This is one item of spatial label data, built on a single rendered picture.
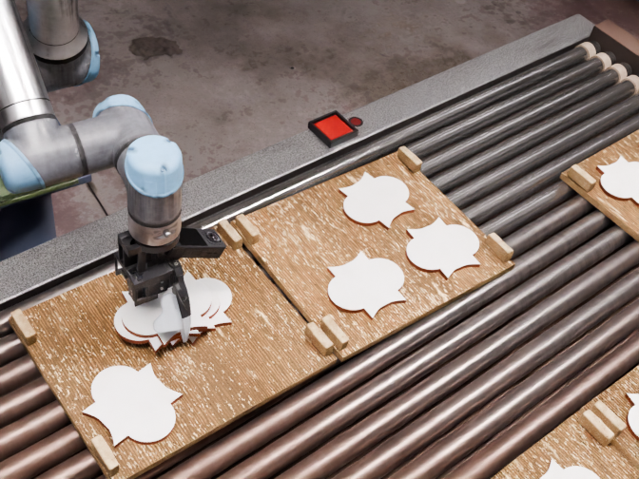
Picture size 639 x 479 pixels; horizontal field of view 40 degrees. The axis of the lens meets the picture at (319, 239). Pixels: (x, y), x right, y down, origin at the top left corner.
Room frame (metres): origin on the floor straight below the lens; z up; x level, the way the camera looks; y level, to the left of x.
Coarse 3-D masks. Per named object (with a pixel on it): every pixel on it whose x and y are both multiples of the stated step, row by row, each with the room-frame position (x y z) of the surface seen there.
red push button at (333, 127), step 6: (324, 120) 1.45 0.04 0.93; (330, 120) 1.45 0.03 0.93; (336, 120) 1.45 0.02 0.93; (318, 126) 1.42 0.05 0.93; (324, 126) 1.43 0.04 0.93; (330, 126) 1.43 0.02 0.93; (336, 126) 1.43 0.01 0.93; (342, 126) 1.44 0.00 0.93; (348, 126) 1.44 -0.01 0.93; (324, 132) 1.41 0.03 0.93; (330, 132) 1.41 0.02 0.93; (336, 132) 1.41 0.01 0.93; (342, 132) 1.42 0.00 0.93; (348, 132) 1.42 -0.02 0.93; (330, 138) 1.39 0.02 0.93
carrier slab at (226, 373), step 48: (96, 288) 0.89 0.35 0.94; (240, 288) 0.95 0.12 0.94; (48, 336) 0.78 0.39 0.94; (96, 336) 0.80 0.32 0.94; (240, 336) 0.85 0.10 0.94; (288, 336) 0.87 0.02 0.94; (48, 384) 0.70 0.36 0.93; (192, 384) 0.75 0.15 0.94; (240, 384) 0.76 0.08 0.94; (288, 384) 0.78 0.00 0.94; (96, 432) 0.63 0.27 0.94; (192, 432) 0.66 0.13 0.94
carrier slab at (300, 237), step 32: (384, 160) 1.35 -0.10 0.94; (320, 192) 1.22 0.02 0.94; (416, 192) 1.28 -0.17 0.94; (256, 224) 1.11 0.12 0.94; (288, 224) 1.12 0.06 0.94; (320, 224) 1.14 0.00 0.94; (352, 224) 1.16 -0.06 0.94; (416, 224) 1.19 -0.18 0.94; (448, 224) 1.21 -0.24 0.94; (256, 256) 1.04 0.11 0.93; (288, 256) 1.05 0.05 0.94; (320, 256) 1.06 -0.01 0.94; (352, 256) 1.08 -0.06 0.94; (384, 256) 1.09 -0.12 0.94; (480, 256) 1.14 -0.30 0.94; (288, 288) 0.98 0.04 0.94; (320, 288) 0.99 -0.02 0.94; (416, 288) 1.03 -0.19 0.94; (448, 288) 1.05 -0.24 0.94; (320, 320) 0.92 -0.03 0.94; (352, 320) 0.93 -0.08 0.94; (384, 320) 0.95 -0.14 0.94; (416, 320) 0.97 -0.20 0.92; (352, 352) 0.87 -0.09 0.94
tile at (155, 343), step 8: (128, 296) 0.87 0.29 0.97; (120, 312) 0.83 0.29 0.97; (120, 320) 0.82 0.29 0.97; (120, 328) 0.80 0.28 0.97; (120, 336) 0.79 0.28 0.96; (128, 336) 0.79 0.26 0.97; (136, 336) 0.79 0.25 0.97; (176, 336) 0.81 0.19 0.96; (152, 344) 0.79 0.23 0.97; (160, 344) 0.79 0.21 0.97
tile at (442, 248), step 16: (432, 224) 1.19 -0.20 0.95; (416, 240) 1.14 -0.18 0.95; (432, 240) 1.15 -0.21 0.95; (448, 240) 1.16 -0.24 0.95; (464, 240) 1.16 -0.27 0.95; (416, 256) 1.10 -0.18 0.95; (432, 256) 1.11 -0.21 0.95; (448, 256) 1.12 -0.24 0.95; (464, 256) 1.13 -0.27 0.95; (432, 272) 1.08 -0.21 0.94; (448, 272) 1.08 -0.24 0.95
